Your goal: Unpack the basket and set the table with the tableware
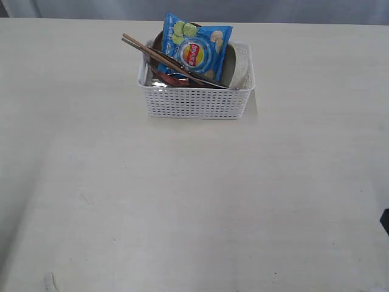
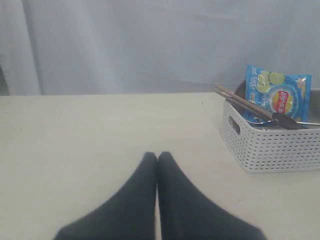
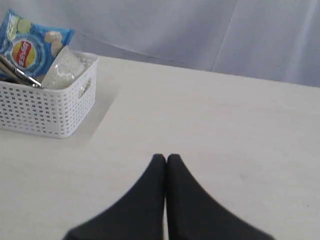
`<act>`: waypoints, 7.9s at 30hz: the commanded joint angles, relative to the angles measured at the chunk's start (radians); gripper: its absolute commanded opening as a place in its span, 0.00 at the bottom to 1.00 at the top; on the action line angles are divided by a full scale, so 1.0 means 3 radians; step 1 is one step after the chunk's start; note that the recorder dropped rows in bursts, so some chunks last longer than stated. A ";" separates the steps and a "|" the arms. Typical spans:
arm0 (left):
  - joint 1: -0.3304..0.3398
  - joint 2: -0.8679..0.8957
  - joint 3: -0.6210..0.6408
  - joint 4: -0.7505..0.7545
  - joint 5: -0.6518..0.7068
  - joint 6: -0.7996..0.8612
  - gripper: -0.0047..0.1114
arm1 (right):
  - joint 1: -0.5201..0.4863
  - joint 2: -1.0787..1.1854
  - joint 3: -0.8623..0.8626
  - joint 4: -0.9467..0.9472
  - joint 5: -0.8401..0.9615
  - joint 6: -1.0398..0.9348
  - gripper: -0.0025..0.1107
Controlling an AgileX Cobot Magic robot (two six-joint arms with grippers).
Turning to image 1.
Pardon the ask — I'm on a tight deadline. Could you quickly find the shiny steel cup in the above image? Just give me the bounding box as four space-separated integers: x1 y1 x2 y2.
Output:
145 68 168 88

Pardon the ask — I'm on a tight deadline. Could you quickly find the blue chips bag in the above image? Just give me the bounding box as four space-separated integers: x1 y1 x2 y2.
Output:
161 13 233 82

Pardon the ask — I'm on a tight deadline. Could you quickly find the silver table knife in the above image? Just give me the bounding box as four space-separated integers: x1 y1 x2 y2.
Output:
169 72 236 90

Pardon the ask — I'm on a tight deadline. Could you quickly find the brown wooden plate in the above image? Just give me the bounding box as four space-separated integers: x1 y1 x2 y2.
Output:
148 21 207 86

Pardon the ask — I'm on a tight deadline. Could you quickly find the red-brown wooden spoon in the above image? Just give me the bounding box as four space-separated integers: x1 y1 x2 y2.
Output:
151 68 190 88

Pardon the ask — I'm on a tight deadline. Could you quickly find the white perforated plastic basket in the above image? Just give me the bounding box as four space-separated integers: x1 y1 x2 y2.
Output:
137 41 255 119

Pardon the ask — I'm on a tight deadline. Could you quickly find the beige ceramic bowl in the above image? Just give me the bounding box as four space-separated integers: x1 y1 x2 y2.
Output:
220 43 236 88

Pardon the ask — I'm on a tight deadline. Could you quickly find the brown wooden chopstick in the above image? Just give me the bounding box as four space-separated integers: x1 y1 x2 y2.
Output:
122 33 204 86
122 37 187 74

